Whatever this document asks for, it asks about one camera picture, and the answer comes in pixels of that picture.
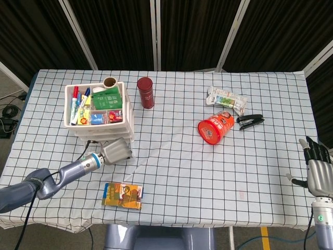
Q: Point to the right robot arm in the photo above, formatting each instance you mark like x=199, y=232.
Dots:
x=323, y=226

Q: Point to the white table leg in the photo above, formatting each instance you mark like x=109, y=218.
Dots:
x=231, y=238

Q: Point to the blue-capped whiteboard marker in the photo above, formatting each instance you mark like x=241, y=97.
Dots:
x=87, y=91

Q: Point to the blue small packet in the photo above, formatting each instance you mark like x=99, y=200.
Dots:
x=97, y=118

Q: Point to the green tea packet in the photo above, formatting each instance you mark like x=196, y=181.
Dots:
x=107, y=101

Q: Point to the red small packet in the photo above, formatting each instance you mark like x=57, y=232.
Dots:
x=114, y=116

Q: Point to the yellow green-print pack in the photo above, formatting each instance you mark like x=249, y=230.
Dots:
x=83, y=112

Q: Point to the black power adapter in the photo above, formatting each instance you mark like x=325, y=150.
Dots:
x=6, y=129

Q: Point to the yellow lion print pack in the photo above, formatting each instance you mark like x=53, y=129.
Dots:
x=83, y=120

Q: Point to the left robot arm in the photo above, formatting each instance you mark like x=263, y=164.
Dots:
x=70, y=172

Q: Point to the brown cardboard tape roll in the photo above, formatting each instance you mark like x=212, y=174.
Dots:
x=109, y=82

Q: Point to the yellow blue cookie box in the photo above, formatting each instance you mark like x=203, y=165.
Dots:
x=122, y=196

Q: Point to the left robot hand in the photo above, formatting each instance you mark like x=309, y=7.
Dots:
x=117, y=152

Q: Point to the red-capped whiteboard marker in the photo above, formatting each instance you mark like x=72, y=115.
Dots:
x=75, y=91

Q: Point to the white drawer organizer box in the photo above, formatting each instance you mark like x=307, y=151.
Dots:
x=125, y=104

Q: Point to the dark folding screen partition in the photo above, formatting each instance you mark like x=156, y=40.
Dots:
x=117, y=31

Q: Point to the black stapler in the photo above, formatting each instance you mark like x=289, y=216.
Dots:
x=251, y=121

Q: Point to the blue checked tablecloth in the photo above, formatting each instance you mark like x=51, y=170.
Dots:
x=177, y=166

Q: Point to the dark red thermos bottle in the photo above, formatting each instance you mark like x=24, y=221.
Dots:
x=146, y=96

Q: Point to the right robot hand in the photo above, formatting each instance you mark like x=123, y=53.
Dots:
x=321, y=179

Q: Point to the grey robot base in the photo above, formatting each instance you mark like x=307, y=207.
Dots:
x=156, y=238

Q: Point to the orange instant noodle cup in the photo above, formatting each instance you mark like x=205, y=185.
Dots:
x=212, y=129

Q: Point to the silver snack packet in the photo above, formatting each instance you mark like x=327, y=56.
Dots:
x=226, y=100

